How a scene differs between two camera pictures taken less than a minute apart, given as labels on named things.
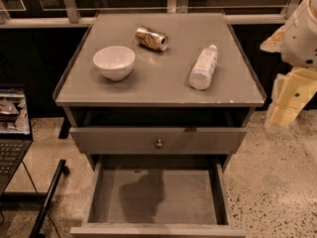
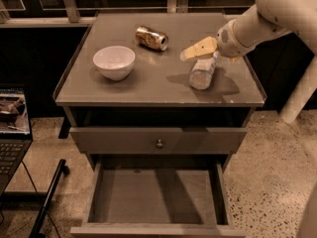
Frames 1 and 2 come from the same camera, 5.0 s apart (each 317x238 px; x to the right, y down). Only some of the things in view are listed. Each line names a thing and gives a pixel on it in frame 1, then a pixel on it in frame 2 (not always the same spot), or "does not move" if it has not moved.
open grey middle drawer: x=158 y=196 does not move
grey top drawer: x=158 y=140 does not move
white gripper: x=299 y=40 -> x=227 y=44
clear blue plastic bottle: x=204 y=67 does not move
